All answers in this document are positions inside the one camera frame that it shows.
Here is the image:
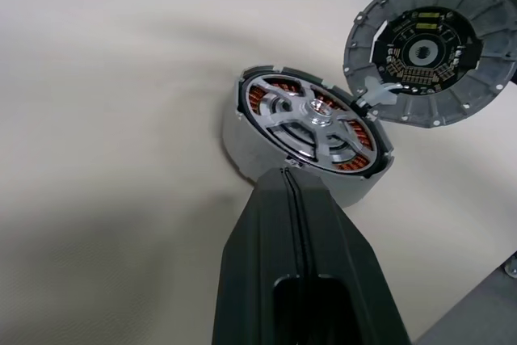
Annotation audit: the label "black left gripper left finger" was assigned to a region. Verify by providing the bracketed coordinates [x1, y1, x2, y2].
[212, 166, 305, 345]

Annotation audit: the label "silver spoked rotor black rim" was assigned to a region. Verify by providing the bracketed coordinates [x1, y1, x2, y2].
[242, 73, 376, 173]

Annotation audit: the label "grey motor housing copper windings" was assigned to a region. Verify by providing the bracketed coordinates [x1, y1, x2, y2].
[220, 62, 395, 209]

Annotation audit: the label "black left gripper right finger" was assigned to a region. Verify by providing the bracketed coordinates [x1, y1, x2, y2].
[284, 166, 406, 345]

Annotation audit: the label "grey lid with circuit board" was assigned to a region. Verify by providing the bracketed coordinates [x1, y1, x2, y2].
[342, 0, 517, 131]

